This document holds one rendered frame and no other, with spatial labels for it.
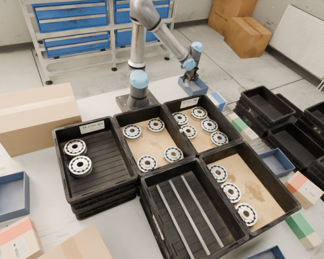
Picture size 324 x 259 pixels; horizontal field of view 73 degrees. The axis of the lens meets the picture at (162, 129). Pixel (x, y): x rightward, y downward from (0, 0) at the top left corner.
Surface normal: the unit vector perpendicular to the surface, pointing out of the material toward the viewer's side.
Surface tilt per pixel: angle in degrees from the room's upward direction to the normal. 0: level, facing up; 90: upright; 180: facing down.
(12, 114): 0
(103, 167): 0
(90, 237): 0
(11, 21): 90
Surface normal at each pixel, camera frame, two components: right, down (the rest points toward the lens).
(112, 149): 0.11, -0.65
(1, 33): 0.48, 0.70
